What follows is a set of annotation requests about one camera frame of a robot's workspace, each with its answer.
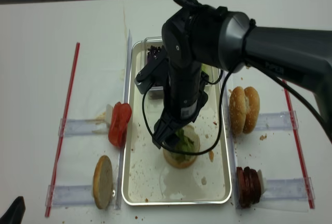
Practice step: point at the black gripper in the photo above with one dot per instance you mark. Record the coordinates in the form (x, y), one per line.
(183, 98)

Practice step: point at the lettuce piece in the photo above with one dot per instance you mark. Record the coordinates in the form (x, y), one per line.
(188, 146)

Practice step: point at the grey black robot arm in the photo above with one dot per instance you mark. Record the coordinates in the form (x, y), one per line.
(200, 34)

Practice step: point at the red tomato slices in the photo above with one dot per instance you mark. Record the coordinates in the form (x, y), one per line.
(118, 129)

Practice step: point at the white paper behind tomato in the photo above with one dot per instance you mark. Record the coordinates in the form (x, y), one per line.
(108, 114)

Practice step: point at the green lettuce pile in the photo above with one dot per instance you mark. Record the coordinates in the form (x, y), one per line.
(205, 68)

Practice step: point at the dark meat patties stack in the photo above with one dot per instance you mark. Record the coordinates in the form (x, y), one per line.
(249, 186)

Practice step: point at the white paper behind patties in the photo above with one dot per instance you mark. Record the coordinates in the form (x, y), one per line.
(262, 181)

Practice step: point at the bun bottom on tray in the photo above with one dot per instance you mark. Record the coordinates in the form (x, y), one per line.
(189, 132)

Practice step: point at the white metal tray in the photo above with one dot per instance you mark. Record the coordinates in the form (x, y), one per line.
(148, 179)

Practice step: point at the upright bun slice left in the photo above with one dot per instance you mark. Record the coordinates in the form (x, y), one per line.
(103, 182)

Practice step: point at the sesame bun left half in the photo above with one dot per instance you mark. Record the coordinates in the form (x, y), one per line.
(237, 110)

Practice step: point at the sesame bun half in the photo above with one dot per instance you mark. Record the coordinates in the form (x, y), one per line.
(237, 110)
(252, 101)

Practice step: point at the shredded purple cabbage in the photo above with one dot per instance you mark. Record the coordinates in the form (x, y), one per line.
(153, 52)

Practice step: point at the clear plastic salad container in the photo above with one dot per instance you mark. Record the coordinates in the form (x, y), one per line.
(156, 92)

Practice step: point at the sesame bun right half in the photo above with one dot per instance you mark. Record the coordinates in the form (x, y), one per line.
(252, 101)

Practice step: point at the clear holder upper left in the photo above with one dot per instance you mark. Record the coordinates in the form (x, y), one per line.
(73, 127)

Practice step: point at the clear holder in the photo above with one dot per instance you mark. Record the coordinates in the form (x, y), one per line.
(285, 121)
(73, 127)
(287, 189)
(69, 195)

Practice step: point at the red straw left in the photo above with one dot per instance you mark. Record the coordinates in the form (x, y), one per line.
(60, 141)

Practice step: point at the red straw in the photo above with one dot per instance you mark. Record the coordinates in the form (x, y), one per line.
(305, 175)
(60, 141)

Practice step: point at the clear holder lower left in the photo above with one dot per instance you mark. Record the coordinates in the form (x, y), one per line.
(69, 195)

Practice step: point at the clear holder upper right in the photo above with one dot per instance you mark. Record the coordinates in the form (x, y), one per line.
(285, 121)

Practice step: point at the clear holder lower right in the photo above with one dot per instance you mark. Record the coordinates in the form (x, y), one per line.
(287, 189)

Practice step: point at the red straw right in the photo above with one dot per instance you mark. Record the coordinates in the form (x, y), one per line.
(305, 175)

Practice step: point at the black object bottom left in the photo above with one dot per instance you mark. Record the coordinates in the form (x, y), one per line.
(15, 212)

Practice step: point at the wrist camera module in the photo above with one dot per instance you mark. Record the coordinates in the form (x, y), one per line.
(149, 75)

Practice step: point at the clear plastic rail right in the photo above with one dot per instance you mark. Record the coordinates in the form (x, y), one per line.
(230, 144)

